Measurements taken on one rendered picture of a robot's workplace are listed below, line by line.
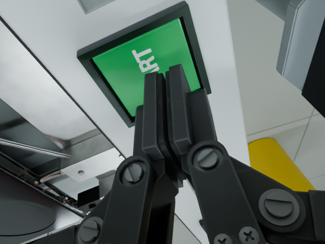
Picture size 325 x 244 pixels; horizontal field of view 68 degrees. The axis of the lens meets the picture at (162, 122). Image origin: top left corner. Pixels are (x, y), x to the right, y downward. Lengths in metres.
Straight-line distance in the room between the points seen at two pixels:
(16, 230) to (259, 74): 1.44
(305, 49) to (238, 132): 0.22
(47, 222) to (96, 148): 0.18
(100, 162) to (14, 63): 0.13
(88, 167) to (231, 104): 0.17
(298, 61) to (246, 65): 1.11
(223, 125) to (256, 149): 1.86
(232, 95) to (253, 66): 1.37
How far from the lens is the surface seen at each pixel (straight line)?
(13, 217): 0.39
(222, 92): 0.16
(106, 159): 0.27
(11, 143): 0.27
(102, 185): 0.34
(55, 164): 0.40
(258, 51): 1.49
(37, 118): 0.27
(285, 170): 1.96
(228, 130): 0.19
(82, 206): 0.36
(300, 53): 0.39
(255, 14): 1.36
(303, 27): 0.37
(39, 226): 0.42
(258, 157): 2.01
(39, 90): 0.24
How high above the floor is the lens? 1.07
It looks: 43 degrees down
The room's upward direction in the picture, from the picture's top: 163 degrees clockwise
